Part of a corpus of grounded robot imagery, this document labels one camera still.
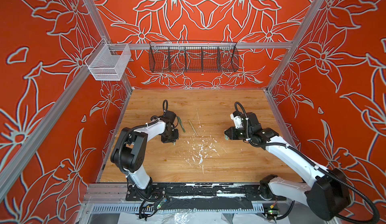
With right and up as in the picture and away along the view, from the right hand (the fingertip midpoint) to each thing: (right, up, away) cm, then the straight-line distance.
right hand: (223, 131), depth 81 cm
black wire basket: (-17, +47, +17) cm, 52 cm away
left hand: (-28, -7, +11) cm, 31 cm away
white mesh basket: (-71, +42, +12) cm, 83 cm away
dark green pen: (-24, +1, +17) cm, 30 cm away
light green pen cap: (+1, -3, -1) cm, 3 cm away
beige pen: (-16, -2, +14) cm, 22 cm away
